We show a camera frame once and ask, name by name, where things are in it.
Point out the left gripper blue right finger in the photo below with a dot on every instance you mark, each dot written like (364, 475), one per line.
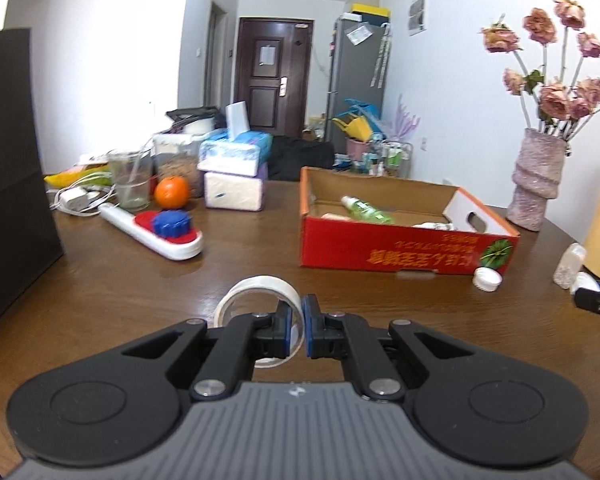
(349, 339)

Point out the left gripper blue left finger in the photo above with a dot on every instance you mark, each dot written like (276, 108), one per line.
(225, 357)

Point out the white tape roll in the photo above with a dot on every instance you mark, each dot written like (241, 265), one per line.
(261, 294)

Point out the beige cube adapter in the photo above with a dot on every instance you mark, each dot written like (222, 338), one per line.
(336, 217)

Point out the green spray bottle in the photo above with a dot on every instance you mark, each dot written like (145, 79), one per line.
(364, 212)

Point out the white spray bottle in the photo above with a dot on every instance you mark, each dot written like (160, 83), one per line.
(439, 226)

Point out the blue gear lid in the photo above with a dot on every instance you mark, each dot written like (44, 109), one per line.
(172, 224)

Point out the white pill bottle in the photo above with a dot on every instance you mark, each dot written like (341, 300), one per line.
(569, 265)

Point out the red cardboard box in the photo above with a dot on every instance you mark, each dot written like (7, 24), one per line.
(481, 238)

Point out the white bottle cap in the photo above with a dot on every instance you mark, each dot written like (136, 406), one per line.
(486, 279)

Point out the pink textured vase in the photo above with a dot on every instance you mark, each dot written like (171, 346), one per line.
(536, 176)

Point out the white red jar opener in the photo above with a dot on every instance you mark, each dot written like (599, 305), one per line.
(138, 226)

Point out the purple tissue pack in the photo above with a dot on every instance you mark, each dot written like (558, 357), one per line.
(233, 192)

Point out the orange fruit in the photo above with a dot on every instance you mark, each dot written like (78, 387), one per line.
(172, 192)

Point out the black folding chair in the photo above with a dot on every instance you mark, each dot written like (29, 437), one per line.
(288, 156)

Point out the dried pink roses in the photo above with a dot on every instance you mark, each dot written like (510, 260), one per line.
(556, 77)

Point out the blue tissue pack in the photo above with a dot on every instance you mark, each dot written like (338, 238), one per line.
(236, 149)

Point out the glass cup with straw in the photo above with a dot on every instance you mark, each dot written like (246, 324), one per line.
(131, 173)

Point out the clear food container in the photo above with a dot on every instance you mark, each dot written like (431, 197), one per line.
(177, 155)

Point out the banana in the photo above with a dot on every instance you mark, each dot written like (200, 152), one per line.
(76, 173)

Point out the black paper bag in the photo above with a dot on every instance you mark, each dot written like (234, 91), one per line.
(29, 241)

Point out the grey refrigerator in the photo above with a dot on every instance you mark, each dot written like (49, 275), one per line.
(355, 71)

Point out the dark brown door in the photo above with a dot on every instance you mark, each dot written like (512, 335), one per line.
(272, 73)

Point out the yellow box on fridge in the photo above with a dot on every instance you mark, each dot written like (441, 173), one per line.
(362, 8)

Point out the metal wire rack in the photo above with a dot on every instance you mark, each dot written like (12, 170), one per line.
(390, 159)

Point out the white charger with cable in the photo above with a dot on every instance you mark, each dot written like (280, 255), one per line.
(81, 200)

